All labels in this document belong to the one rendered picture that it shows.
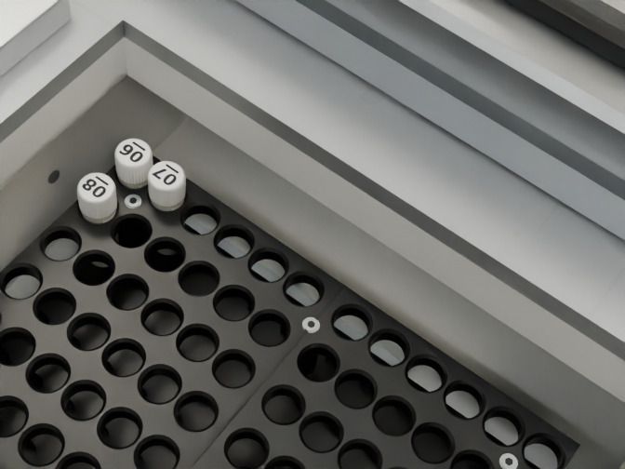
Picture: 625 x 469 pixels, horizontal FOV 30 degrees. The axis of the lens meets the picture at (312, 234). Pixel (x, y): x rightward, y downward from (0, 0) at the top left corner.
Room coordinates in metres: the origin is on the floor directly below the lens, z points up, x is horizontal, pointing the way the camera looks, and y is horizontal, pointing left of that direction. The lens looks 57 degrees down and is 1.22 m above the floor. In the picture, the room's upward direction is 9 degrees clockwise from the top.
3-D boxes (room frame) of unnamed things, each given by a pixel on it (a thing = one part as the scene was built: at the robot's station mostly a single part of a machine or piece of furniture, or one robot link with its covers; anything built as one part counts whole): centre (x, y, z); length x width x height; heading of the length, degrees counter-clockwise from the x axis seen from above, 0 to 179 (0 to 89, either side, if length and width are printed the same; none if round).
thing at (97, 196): (0.21, 0.07, 0.89); 0.01 x 0.01 x 0.05
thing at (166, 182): (0.21, 0.05, 0.89); 0.01 x 0.01 x 0.05
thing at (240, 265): (0.18, -0.01, 0.90); 0.18 x 0.02 x 0.01; 61
